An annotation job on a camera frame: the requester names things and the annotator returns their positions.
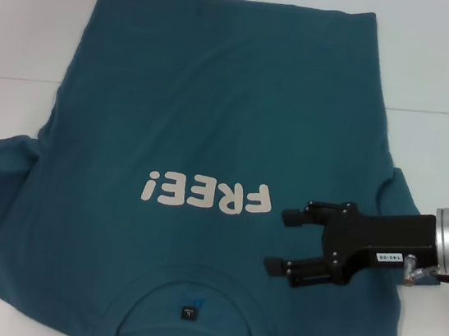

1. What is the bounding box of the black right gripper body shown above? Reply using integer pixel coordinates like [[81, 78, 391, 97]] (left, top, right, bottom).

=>
[[316, 199, 443, 297]]

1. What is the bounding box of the blue FREE print t-shirt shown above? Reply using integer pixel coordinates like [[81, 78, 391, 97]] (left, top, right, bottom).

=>
[[0, 0, 449, 336]]

